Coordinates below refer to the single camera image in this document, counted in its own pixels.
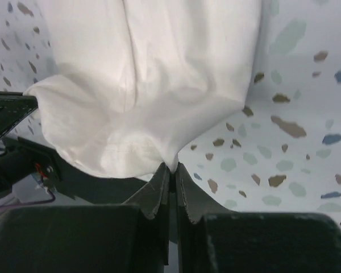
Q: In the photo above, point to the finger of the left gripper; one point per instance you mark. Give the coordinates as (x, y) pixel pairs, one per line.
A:
(14, 107)

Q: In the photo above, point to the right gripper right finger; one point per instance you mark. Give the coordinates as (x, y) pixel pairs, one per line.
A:
(212, 238)

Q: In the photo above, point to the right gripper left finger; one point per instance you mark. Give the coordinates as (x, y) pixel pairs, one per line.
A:
(129, 237)

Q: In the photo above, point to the white t-shirt red print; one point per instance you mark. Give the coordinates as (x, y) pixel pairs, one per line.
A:
(137, 81)

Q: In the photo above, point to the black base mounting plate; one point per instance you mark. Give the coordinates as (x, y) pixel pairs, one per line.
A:
(22, 157)

